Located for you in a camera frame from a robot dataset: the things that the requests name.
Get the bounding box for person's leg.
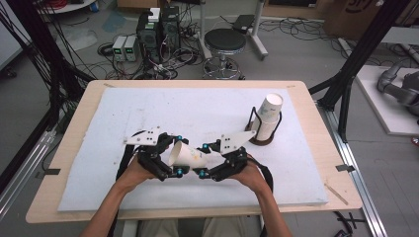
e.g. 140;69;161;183
201;216;262;237
135;218;181;237

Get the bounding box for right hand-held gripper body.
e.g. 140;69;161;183
207;130;257;183

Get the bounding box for white wall panel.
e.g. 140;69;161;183
0;0;25;71

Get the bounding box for black frame post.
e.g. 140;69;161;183
308;0;411;143
4;0;87;134

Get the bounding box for red cable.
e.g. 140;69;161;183
44;0;68;10

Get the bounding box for brown cardboard box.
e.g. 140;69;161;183
117;0;163;10

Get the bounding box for round white table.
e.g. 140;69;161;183
42;0;97;15

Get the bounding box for black floor cables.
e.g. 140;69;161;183
258;17;334;43

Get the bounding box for coiled black cable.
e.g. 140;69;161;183
96;41;116;57

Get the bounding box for black wire cup holder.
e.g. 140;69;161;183
245;106;284;146

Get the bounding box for small white box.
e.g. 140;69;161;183
147;7;162;24

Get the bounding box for stack of white paper cups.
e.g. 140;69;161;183
255;93;285;142

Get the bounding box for white base board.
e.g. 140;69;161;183
355;63;419;136

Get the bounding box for person's left leg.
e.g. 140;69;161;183
135;218;181;237

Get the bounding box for large printed cardboard box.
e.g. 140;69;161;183
323;0;410;41

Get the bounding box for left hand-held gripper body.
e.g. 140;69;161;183
125;126;176;183

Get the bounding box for grey bench power supply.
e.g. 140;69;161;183
112;35;128;63
124;35;140;62

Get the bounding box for person's left hand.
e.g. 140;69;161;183
123;156;160;191

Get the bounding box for aluminium rail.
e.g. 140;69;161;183
0;126;58;218
316;101;389;237

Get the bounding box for printed white paper cup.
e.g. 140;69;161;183
168;140;209;169

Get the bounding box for flat black device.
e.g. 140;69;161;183
231;14;257;35

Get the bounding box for white foam board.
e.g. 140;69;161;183
57;87;329;212

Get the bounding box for black computer tower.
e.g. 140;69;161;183
135;11;163;64
160;5;182;51

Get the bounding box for person's right leg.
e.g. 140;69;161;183
201;216;262;237

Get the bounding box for black round stool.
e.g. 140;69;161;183
201;28;248;81

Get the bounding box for person's right hand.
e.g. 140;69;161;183
228;160;267;196

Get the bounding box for thin wooden stick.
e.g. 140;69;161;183
323;183;350;206

